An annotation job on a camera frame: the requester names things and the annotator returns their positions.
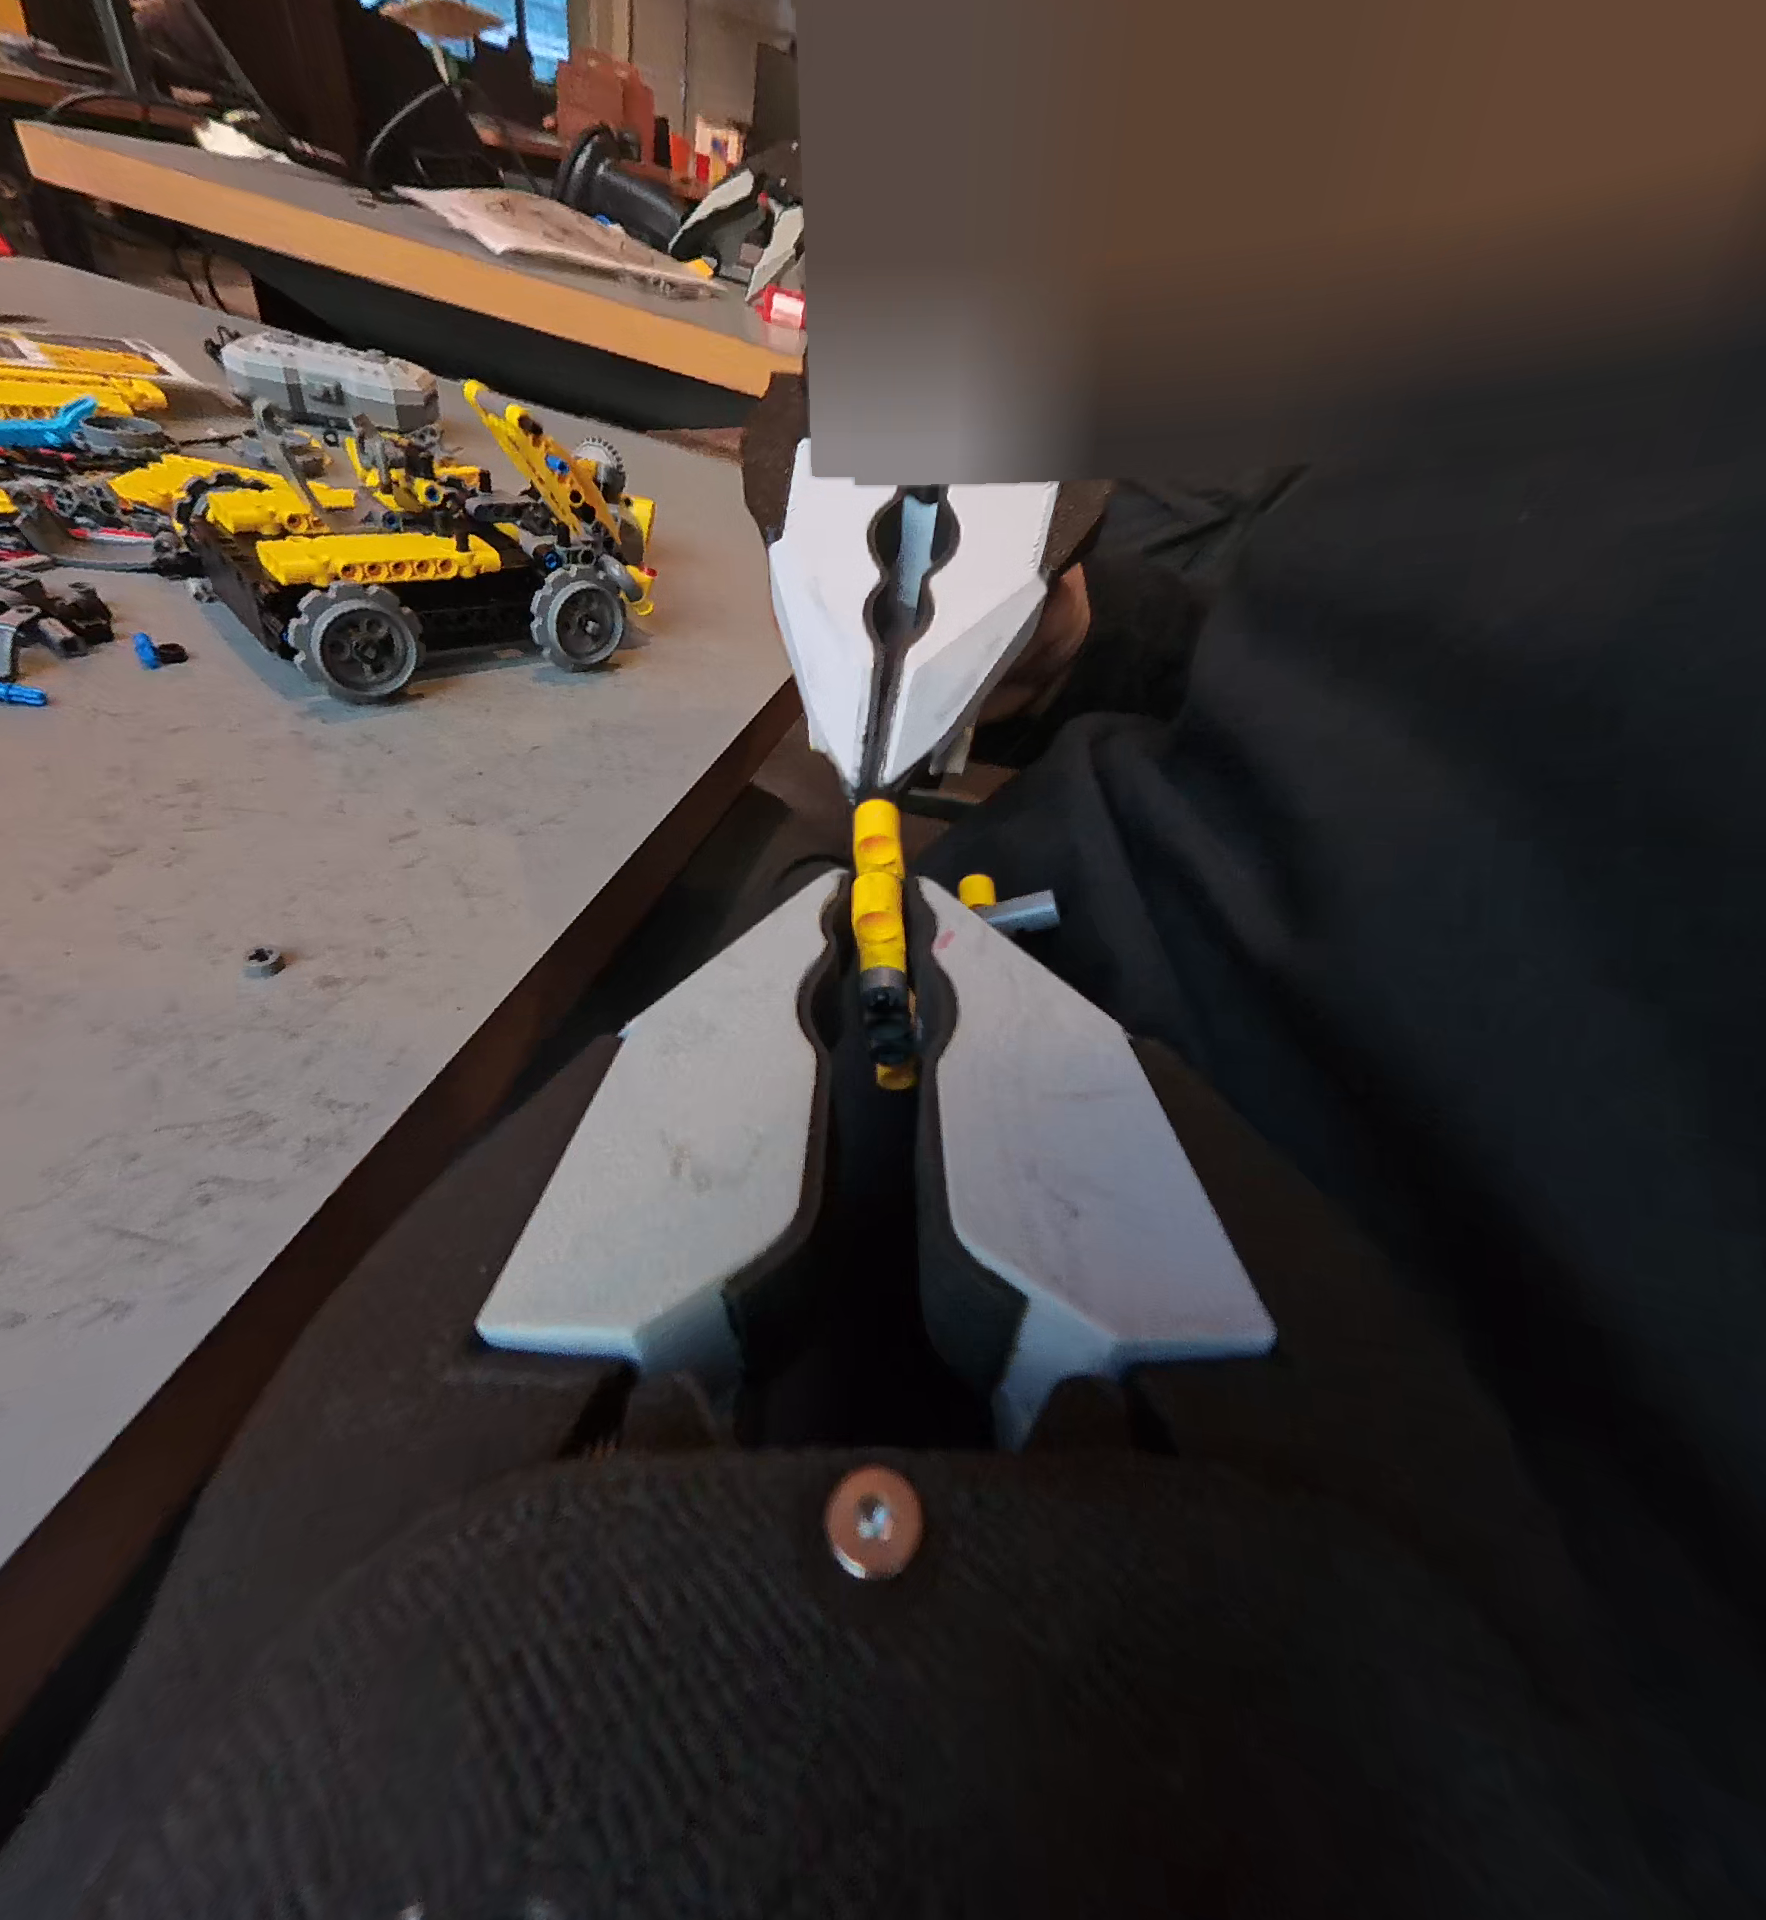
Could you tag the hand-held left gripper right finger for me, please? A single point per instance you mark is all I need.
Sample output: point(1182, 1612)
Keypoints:
point(1094, 1169)

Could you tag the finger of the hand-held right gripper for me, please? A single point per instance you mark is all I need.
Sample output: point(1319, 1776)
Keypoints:
point(823, 601)
point(995, 601)

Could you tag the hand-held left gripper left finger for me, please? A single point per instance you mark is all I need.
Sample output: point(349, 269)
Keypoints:
point(657, 1169)

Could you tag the yellow grey toy brick assembly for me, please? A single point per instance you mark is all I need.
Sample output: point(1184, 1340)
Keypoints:
point(879, 916)

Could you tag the person's right hand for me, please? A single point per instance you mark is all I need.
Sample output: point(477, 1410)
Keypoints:
point(1061, 644)

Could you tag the white printed paper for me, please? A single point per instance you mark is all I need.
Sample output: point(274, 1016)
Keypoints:
point(555, 232)

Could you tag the yellow black toy vehicle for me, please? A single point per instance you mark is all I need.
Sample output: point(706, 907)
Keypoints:
point(374, 562)

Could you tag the pile of loose toy parts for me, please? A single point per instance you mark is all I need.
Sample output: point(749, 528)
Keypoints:
point(12, 391)

